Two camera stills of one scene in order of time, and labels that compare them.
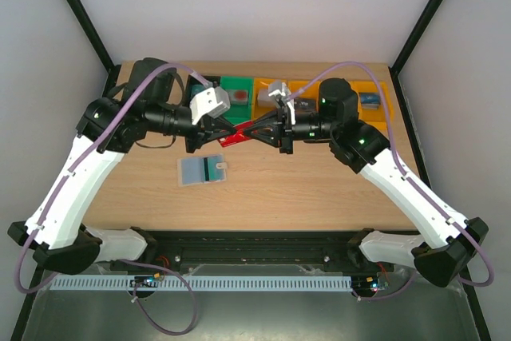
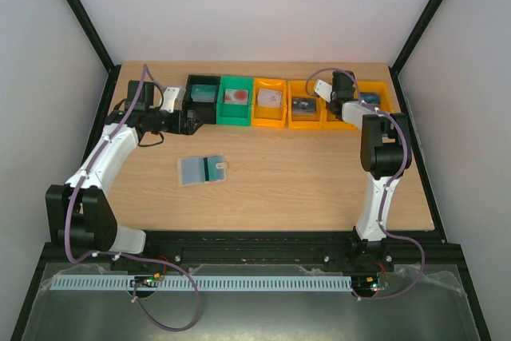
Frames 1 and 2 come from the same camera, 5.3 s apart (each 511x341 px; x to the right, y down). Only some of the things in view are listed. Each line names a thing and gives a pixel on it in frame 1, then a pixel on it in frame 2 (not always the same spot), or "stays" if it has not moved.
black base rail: [327, 248] stays
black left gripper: [204, 132] → [189, 129]
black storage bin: [215, 81] stays
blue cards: [195, 171] stays
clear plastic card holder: [202, 169] stays
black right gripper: [284, 132] → [343, 78]
